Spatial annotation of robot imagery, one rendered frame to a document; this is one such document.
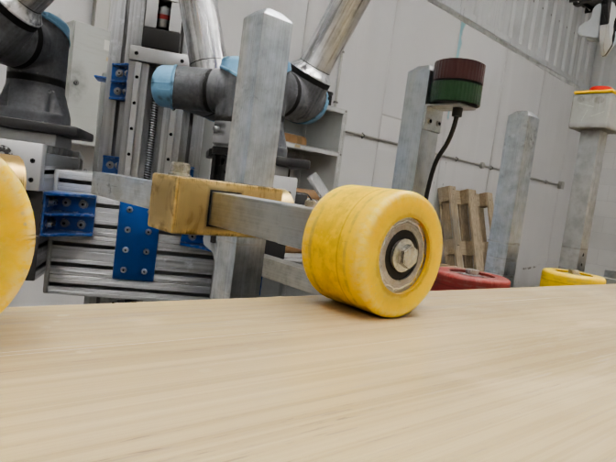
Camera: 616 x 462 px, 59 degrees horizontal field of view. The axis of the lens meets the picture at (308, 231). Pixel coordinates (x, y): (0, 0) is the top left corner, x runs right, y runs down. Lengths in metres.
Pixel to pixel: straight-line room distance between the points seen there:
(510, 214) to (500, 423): 0.70
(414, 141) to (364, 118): 3.99
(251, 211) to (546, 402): 0.27
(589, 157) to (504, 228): 0.30
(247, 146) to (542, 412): 0.37
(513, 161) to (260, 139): 0.49
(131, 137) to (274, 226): 0.98
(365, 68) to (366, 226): 4.40
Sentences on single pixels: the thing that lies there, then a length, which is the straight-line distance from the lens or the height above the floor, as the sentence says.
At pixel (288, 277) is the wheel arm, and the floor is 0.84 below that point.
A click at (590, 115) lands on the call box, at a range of 1.14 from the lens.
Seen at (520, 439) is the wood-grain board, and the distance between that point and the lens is 0.21.
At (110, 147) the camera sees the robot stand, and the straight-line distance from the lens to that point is 1.46.
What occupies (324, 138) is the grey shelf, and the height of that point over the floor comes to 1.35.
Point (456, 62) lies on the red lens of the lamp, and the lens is 0.68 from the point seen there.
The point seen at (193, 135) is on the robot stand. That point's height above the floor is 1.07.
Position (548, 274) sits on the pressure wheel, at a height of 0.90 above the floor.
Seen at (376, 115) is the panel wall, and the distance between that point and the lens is 4.80.
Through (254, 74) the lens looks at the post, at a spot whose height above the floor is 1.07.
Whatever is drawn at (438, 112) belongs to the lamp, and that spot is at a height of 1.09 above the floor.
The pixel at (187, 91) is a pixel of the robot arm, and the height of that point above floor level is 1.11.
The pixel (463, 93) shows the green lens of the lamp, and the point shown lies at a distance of 0.67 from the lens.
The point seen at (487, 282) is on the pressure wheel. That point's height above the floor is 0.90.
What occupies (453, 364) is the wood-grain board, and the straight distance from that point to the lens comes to 0.27.
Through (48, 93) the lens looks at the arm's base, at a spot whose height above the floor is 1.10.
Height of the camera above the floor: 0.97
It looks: 4 degrees down
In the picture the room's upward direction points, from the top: 7 degrees clockwise
